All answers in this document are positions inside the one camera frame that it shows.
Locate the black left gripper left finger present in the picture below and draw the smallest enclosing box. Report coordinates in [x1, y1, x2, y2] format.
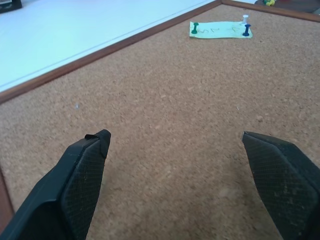
[0, 128, 112, 240]

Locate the cork board with wooden frame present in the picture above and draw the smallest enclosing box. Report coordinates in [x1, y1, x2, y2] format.
[0, 0, 320, 240]

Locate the black box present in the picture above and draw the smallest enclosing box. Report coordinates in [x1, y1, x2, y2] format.
[0, 0, 23, 15]

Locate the pale green paper note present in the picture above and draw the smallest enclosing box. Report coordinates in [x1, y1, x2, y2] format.
[189, 21, 254, 40]

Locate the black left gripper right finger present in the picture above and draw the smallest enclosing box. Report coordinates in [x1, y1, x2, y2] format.
[241, 130, 320, 240]

